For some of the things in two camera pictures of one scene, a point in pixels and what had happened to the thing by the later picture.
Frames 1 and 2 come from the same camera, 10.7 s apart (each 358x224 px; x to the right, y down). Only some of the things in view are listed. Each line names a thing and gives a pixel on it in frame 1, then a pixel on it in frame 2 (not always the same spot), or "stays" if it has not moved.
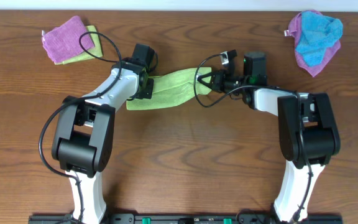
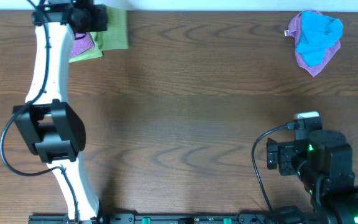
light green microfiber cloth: x=172 y=88 → x=116 y=36
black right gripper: x=221 y=80 → x=272 y=154
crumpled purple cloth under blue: x=294 y=28 stays
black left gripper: x=149 y=86 → x=96 y=18
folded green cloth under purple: x=93 y=53 stays
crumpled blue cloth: x=318 y=32 stays
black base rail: x=189 y=218 stays
